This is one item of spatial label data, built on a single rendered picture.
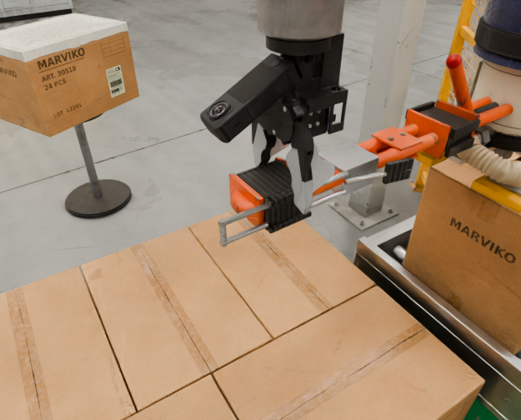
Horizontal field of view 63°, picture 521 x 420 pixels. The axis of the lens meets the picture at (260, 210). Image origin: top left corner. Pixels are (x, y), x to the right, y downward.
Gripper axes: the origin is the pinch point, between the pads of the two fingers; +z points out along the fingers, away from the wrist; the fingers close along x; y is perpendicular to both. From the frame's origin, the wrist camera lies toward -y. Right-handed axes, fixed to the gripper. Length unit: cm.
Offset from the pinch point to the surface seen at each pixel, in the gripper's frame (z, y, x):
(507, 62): -8.6, 48.6, 0.6
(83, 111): 56, 7, 179
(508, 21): -15, 49, 3
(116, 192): 121, 17, 198
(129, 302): 69, -14, 57
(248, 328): 69, 12, 29
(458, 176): 29, 70, 14
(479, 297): 58, 67, -5
